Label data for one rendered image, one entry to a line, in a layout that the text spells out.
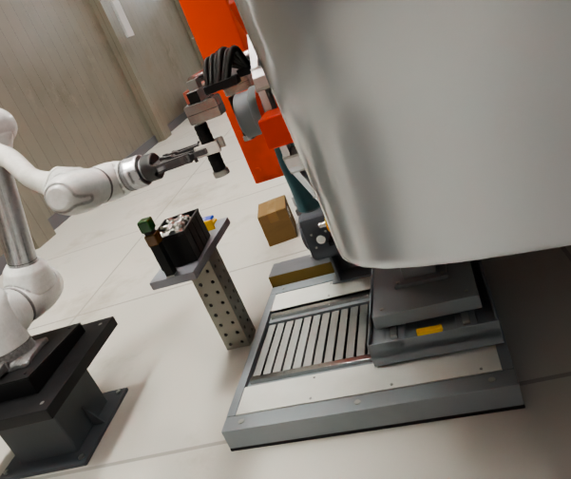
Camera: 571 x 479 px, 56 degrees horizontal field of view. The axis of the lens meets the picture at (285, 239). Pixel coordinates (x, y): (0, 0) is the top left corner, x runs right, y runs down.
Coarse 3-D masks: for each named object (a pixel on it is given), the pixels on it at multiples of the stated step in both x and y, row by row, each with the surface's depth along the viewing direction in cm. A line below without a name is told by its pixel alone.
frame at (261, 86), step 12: (252, 48) 126; (252, 60) 125; (252, 72) 124; (264, 84) 123; (264, 96) 124; (264, 108) 125; (288, 144) 131; (288, 156) 130; (288, 168) 131; (300, 168) 132; (300, 180) 138; (312, 192) 145
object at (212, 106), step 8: (216, 96) 135; (200, 104) 135; (208, 104) 135; (216, 104) 135; (192, 112) 137; (200, 112) 136; (208, 112) 136; (216, 112) 136; (192, 120) 138; (200, 120) 137
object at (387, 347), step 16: (480, 272) 169; (480, 288) 162; (432, 320) 156; (448, 320) 154; (464, 320) 146; (480, 320) 149; (496, 320) 143; (368, 336) 157; (384, 336) 158; (400, 336) 152; (416, 336) 149; (432, 336) 148; (448, 336) 147; (464, 336) 147; (480, 336) 146; (496, 336) 145; (384, 352) 153; (400, 352) 152; (416, 352) 152; (432, 352) 151; (448, 352) 150
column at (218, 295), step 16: (208, 272) 200; (224, 272) 205; (208, 288) 200; (224, 288) 201; (208, 304) 204; (224, 304) 203; (240, 304) 211; (224, 320) 206; (240, 320) 207; (224, 336) 210; (240, 336) 208
